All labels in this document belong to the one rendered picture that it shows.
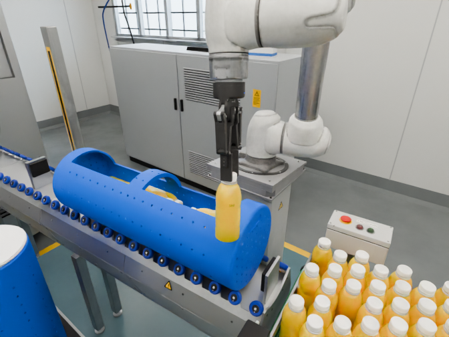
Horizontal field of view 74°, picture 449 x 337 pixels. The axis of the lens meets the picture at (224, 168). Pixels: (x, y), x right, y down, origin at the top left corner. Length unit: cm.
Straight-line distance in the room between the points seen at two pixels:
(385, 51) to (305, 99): 218
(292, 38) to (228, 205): 40
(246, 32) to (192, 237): 58
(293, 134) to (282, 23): 81
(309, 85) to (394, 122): 231
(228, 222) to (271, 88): 178
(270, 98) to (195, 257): 174
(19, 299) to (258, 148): 111
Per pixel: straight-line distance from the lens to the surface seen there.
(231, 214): 76
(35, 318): 143
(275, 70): 240
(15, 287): 130
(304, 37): 65
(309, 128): 136
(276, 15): 64
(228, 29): 67
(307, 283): 98
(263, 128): 141
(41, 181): 188
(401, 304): 97
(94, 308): 207
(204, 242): 90
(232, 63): 67
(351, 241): 114
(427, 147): 356
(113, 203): 113
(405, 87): 344
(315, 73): 127
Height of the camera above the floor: 175
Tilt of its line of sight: 27 degrees down
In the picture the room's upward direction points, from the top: straight up
